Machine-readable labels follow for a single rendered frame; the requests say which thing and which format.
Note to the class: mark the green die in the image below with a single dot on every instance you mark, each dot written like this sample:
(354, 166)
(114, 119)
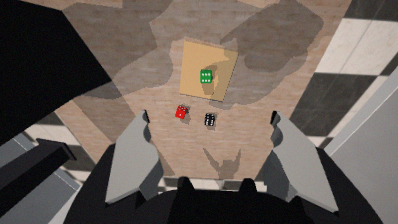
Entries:
(205, 76)

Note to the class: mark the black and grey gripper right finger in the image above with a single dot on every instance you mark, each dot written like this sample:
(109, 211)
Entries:
(304, 175)

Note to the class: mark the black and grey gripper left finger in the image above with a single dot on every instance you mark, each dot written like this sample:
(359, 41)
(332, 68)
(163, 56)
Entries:
(126, 176)

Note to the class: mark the red die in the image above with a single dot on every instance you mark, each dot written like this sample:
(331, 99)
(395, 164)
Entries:
(181, 111)

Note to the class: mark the tan flat mat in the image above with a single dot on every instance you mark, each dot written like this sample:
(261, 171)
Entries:
(197, 57)

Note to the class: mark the black die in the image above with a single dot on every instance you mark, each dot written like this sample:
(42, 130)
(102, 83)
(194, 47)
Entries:
(209, 119)

